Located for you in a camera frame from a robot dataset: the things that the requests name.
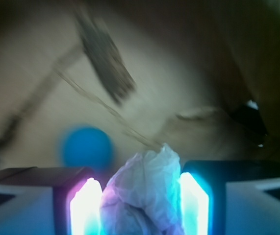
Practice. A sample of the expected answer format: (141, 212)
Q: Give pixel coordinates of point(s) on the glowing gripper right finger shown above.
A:
(231, 197)

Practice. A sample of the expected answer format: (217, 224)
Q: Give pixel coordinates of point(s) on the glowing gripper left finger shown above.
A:
(49, 201)

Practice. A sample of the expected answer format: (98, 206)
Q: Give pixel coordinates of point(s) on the white paper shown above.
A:
(143, 196)

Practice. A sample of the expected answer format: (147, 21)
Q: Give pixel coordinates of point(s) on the blue dimpled foam ball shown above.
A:
(87, 146)

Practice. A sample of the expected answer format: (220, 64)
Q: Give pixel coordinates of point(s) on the brown paper bag tray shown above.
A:
(206, 72)

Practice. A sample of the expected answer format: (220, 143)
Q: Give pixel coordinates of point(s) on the dark brown wood piece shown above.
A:
(103, 54)

